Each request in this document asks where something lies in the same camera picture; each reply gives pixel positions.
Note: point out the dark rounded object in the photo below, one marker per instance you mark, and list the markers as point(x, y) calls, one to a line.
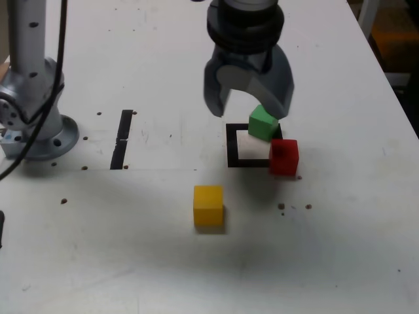
point(1, 229)

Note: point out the yellow cube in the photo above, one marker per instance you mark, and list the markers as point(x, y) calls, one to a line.
point(208, 206)

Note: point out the green cube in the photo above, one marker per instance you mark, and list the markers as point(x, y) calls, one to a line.
point(258, 126)

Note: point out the black tape square outline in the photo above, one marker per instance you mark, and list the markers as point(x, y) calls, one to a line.
point(231, 147)

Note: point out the black tape strip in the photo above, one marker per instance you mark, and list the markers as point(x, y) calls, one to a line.
point(122, 131)

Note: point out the white metal frame post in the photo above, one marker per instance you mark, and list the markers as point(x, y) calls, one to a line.
point(366, 16)

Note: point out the red cube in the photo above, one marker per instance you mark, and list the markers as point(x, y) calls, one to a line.
point(284, 157)

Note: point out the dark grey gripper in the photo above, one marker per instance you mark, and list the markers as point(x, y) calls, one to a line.
point(242, 59)

